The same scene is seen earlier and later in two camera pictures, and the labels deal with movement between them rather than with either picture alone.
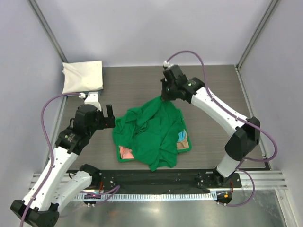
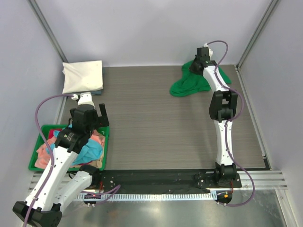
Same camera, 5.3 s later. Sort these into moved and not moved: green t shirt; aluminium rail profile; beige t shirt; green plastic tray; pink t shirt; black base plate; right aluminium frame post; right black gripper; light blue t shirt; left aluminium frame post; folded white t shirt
Moved: pink t shirt; right black gripper; green t shirt; light blue t shirt; beige t shirt; green plastic tray
Not moved: black base plate; left aluminium frame post; folded white t shirt; right aluminium frame post; aluminium rail profile
